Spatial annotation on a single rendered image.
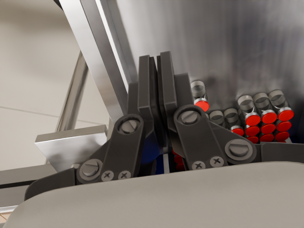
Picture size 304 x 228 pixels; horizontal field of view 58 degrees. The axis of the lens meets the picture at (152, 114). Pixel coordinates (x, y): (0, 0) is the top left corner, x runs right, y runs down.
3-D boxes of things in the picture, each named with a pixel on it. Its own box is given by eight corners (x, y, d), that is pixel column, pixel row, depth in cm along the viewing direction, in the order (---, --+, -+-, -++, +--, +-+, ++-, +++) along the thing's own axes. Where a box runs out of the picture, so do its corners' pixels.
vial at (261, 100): (266, 101, 43) (277, 122, 39) (252, 103, 43) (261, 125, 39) (268, 90, 41) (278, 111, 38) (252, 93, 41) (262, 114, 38)
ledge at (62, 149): (126, 168, 58) (125, 176, 56) (68, 176, 60) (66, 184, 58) (105, 123, 48) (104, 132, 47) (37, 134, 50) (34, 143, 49)
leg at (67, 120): (107, 34, 121) (76, 187, 66) (87, 37, 122) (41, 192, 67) (100, 14, 115) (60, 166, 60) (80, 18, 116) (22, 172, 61)
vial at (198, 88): (204, 90, 41) (209, 110, 38) (190, 92, 41) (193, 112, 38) (203, 78, 39) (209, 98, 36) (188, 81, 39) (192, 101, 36)
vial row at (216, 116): (279, 109, 44) (291, 130, 40) (168, 126, 46) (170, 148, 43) (281, 99, 42) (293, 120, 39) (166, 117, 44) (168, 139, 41)
